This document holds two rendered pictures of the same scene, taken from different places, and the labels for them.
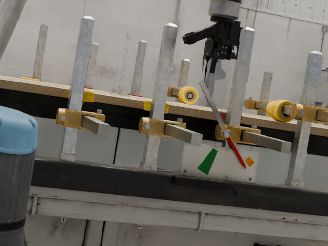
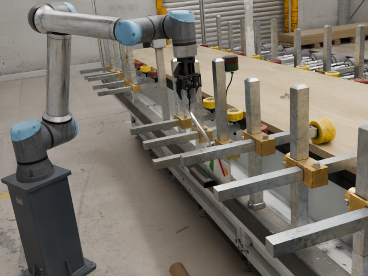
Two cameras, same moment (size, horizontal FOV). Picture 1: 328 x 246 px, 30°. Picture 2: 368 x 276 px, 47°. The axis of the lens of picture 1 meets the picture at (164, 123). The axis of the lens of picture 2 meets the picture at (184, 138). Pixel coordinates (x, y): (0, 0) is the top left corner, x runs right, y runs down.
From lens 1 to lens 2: 2.51 m
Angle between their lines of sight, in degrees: 88
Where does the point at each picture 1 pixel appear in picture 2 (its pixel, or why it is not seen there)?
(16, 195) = (18, 154)
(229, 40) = (180, 75)
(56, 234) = not seen: hidden behind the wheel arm
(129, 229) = not seen: hidden behind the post
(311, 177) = (341, 212)
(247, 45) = (214, 74)
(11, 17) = (51, 87)
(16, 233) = (23, 166)
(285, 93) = not seen: outside the picture
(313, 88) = (248, 116)
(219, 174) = (217, 174)
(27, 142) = (15, 137)
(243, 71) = (216, 96)
